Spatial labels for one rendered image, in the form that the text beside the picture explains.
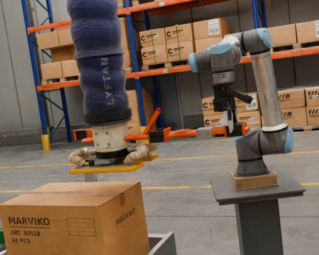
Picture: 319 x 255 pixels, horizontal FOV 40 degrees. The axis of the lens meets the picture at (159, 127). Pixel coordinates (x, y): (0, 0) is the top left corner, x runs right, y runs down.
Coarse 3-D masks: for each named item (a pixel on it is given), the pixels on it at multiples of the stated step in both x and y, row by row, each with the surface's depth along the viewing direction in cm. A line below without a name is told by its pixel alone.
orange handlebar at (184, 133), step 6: (246, 126) 185; (90, 132) 242; (174, 132) 199; (180, 132) 195; (186, 132) 193; (192, 132) 192; (216, 132) 188; (222, 132) 187; (90, 138) 216; (126, 138) 204; (132, 138) 203; (138, 138) 202; (144, 138) 201
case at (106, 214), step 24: (48, 192) 231; (72, 192) 224; (96, 192) 217; (120, 192) 211; (24, 216) 213; (48, 216) 207; (72, 216) 201; (96, 216) 195; (120, 216) 208; (144, 216) 230; (24, 240) 215; (48, 240) 209; (72, 240) 203; (96, 240) 197; (120, 240) 207; (144, 240) 229
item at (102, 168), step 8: (120, 160) 199; (72, 168) 206; (80, 168) 203; (88, 168) 201; (96, 168) 199; (104, 168) 197; (112, 168) 196; (120, 168) 194; (128, 168) 193; (136, 168) 193
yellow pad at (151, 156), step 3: (150, 153) 217; (153, 153) 218; (156, 153) 218; (147, 156) 212; (150, 156) 211; (153, 156) 213; (156, 156) 216; (96, 159) 222; (123, 159) 215; (138, 159) 212; (141, 159) 211; (144, 159) 211; (147, 159) 210; (150, 159) 210
